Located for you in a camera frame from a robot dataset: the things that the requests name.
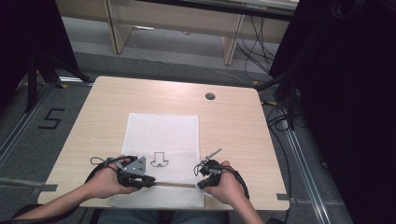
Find black curtain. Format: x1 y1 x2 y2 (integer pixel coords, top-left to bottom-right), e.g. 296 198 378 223
0 0 80 113
268 0 396 224

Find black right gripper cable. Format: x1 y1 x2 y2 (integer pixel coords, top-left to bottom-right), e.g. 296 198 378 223
221 165 251 201

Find person's legs in jeans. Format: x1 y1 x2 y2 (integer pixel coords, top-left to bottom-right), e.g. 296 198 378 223
98 209 226 224

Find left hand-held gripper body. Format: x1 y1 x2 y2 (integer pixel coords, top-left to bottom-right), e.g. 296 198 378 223
116 156 149 189

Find person's left hand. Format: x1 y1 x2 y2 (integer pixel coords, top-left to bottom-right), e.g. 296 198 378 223
85 157 138 200

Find white cloth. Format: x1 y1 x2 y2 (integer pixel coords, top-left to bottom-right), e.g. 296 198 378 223
109 112 207 210

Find silver floor rail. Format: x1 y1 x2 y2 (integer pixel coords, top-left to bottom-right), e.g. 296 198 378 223
280 118 332 224
0 83 55 167

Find black metal stand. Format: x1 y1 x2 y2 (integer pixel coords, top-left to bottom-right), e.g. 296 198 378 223
255 70 301 131
23 50 94 114

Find thin grey cable loop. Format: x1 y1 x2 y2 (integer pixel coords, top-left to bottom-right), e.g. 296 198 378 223
192 162 205 177

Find black hanging cables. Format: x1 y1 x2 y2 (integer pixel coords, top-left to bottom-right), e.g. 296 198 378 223
235 14 276 75

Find black floor cables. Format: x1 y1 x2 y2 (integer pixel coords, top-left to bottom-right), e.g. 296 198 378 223
262 102 295 222

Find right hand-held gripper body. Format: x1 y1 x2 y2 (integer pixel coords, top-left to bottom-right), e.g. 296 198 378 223
204 147 223 181

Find person's right hand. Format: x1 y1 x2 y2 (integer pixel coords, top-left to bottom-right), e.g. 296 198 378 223
205 161 247 206

